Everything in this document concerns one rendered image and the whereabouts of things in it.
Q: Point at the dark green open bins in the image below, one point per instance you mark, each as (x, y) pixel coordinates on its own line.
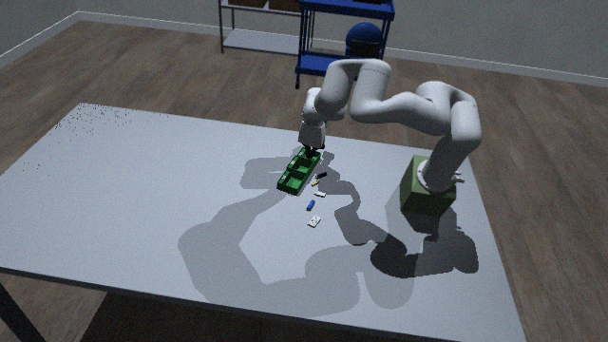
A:
(297, 172)

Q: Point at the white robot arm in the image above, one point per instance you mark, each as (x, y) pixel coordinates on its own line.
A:
(458, 120)

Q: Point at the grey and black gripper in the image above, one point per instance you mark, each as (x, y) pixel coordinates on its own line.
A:
(312, 136)

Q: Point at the white domino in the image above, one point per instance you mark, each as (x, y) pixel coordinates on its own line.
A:
(314, 221)

